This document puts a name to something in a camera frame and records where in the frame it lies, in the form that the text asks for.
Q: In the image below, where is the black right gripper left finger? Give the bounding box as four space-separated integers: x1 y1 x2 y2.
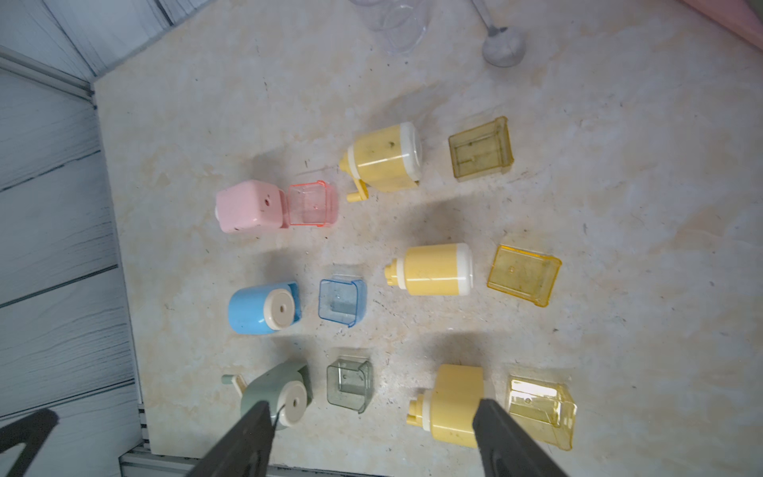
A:
188 401 275 477

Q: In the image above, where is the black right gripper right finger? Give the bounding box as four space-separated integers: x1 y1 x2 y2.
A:
472 399 566 477

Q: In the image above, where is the green pencil sharpener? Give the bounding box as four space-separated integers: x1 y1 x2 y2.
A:
222 361 313 430

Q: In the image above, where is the green transparent sharpener tray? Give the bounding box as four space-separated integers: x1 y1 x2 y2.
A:
327 357 374 415

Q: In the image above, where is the blue pencil sharpener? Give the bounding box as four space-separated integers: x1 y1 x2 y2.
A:
228 281 302 335

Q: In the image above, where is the blue transparent sharpener tray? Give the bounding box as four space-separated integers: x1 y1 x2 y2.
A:
318 275 367 328

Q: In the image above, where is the pink pencil sharpener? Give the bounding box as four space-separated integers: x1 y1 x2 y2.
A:
215 180 289 234

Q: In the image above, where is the pink transparent sharpener tray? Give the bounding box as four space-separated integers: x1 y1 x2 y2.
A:
287 180 339 228

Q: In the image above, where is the yellow transparent tray bottom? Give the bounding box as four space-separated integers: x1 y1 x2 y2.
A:
507 377 577 451

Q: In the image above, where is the yellow transparent tray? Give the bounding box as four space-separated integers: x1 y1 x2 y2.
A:
507 377 577 451
487 244 562 307

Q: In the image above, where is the yellow sharpener bottom row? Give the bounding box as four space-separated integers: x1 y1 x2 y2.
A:
405 364 486 448

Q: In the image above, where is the yellow sharpener row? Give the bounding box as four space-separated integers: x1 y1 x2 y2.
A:
405 364 486 448
385 242 474 296
339 121 423 203

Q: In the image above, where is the yellow transparent tray middle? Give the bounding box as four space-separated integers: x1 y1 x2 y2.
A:
487 244 562 307

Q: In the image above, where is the yellow sharpener middle row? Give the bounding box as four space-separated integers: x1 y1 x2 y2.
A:
385 242 474 296

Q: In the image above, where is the olive yellow tray top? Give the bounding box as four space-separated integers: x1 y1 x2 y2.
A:
448 116 514 182

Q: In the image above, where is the yellow sharpener top row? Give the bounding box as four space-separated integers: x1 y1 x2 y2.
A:
339 121 423 203

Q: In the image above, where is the pink serving tray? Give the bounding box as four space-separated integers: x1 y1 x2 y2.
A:
684 0 762 50

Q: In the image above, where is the metal spoon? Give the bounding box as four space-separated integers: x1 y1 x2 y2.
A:
472 0 527 68

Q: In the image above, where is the clear plastic cup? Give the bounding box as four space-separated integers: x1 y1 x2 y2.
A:
350 0 429 56

